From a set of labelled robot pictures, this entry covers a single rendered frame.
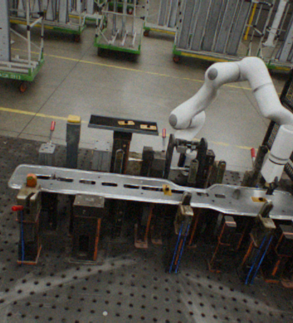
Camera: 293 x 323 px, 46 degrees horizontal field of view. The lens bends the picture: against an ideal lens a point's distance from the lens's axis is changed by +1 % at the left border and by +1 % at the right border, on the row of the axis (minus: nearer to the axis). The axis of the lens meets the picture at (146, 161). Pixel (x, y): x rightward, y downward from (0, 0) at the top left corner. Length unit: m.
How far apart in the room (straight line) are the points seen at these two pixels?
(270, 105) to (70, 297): 1.17
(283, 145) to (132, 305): 0.93
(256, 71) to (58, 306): 1.28
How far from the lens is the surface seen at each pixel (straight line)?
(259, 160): 1.82
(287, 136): 1.57
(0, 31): 5.55
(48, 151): 1.69
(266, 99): 1.61
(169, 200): 1.56
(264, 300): 1.73
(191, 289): 1.63
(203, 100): 1.85
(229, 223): 1.55
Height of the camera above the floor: 1.91
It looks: 30 degrees down
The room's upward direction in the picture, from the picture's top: 10 degrees clockwise
